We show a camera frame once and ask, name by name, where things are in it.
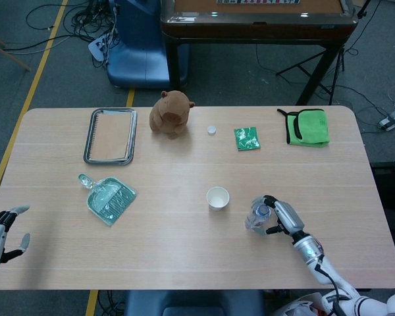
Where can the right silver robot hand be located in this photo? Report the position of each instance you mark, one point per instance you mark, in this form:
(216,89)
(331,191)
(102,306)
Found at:
(288,217)

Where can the transparent plastic water bottle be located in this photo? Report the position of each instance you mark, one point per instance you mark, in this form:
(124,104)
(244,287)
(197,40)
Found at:
(254,220)

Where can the white paper cup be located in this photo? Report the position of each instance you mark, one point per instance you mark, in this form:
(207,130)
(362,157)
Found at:
(218,199)

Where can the white bottle cap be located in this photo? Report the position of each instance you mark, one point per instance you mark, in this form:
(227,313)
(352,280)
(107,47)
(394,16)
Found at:
(211,130)

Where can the green sachet packet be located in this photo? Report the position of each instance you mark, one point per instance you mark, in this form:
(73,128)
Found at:
(247,139)

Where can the white plastic bag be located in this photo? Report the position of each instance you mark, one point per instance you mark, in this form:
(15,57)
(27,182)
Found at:
(299,306)

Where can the green microfibre cloth black trim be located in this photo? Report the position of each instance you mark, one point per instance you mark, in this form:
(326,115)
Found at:
(311,130)

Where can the black equipment case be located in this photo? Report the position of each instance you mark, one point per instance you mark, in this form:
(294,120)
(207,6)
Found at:
(391,184)

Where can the grey metal tray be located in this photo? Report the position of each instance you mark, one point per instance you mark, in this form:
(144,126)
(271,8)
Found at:
(87,160)

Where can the green dustpan in plastic wrap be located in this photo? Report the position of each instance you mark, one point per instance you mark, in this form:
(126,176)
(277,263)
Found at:
(112,200)

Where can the dark blue chair seat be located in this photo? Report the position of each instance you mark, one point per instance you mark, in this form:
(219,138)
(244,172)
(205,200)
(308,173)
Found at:
(191,304)

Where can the white power strip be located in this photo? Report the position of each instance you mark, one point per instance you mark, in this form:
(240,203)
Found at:
(393,120)

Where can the black tripod stand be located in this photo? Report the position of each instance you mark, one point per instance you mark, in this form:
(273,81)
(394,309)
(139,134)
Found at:
(332,75)

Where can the brown spiral notebook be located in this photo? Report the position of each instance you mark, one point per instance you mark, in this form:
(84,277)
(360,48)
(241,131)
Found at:
(110,138)

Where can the brown capybara plush toy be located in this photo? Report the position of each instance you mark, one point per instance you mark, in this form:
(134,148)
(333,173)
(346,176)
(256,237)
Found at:
(169,113)

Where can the dark wooden mahjong table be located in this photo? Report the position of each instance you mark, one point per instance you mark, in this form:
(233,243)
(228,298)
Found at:
(250,26)

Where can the white socket board with plugs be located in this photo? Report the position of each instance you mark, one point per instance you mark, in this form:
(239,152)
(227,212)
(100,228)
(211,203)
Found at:
(100,46)

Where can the blue machine base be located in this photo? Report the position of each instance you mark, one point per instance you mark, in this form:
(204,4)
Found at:
(135,49)

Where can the wooden pole frame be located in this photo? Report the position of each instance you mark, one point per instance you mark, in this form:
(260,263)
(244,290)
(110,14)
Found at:
(10,54)

